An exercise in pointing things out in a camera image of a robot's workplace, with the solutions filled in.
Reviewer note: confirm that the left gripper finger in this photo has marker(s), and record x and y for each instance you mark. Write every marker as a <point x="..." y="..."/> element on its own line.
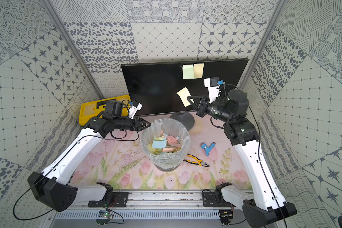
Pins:
<point x="141" y="128"/>
<point x="144" y="123"/>

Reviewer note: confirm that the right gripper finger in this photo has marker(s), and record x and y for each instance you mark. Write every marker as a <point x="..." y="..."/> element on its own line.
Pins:
<point x="201" y="98"/>
<point x="195" y="105"/>

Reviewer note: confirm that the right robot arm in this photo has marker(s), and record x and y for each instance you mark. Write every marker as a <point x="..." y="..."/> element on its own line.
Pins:
<point x="245" y="138"/>

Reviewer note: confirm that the yellow black toolbox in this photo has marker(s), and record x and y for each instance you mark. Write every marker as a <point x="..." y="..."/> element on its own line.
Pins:
<point x="91" y="109"/>

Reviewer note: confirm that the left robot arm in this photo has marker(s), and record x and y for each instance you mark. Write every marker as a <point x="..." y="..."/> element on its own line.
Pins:
<point x="51" y="186"/>

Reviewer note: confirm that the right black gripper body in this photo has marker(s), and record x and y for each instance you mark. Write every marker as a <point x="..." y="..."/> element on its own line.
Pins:
<point x="206" y="109"/>

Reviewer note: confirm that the pink floral table mat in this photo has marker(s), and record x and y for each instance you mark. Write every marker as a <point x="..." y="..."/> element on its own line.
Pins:
<point x="125" y="165"/>

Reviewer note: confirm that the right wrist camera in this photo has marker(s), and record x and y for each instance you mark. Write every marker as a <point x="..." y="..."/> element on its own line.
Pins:
<point x="213" y="84"/>

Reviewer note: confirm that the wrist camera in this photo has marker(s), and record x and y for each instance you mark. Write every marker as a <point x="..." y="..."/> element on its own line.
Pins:
<point x="134" y="107"/>
<point x="213" y="84"/>

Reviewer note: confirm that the green sticky note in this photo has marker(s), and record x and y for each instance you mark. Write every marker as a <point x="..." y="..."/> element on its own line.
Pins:
<point x="187" y="72"/>

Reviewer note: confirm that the small green circuit board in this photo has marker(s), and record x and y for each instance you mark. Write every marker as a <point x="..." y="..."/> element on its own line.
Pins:
<point x="105" y="215"/>

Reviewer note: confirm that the mesh waste bin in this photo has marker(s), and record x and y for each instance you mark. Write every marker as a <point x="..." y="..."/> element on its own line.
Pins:
<point x="167" y="163"/>

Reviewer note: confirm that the light blue sticky note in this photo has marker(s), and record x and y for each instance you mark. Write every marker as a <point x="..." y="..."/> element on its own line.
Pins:
<point x="159" y="144"/>

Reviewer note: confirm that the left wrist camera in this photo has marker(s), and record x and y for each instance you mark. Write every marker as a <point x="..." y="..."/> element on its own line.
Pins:
<point x="134" y="107"/>

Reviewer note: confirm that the aluminium mounting rail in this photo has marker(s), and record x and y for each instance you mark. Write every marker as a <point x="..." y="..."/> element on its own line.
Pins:
<point x="171" y="201"/>

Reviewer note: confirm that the discarded sticky notes pile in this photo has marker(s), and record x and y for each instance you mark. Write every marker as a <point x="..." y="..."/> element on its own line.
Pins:
<point x="173" y="143"/>

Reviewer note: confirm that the blue plastic clamp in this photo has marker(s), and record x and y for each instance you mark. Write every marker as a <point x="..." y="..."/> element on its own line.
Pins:
<point x="207" y="149"/>

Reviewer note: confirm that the black computer monitor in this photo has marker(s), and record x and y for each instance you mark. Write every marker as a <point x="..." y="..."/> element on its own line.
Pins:
<point x="155" y="85"/>

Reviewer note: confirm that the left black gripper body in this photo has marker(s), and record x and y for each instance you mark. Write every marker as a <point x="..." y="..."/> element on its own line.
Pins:
<point x="137" y="124"/>

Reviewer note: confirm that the yellow handled pliers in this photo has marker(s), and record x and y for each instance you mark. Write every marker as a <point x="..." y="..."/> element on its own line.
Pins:
<point x="191" y="159"/>

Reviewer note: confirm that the round grey monitor stand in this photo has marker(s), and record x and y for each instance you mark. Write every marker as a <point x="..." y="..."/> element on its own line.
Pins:
<point x="185" y="118"/>

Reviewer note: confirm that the pale yellow sticky note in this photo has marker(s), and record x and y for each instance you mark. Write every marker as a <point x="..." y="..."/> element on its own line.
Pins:
<point x="198" y="70"/>

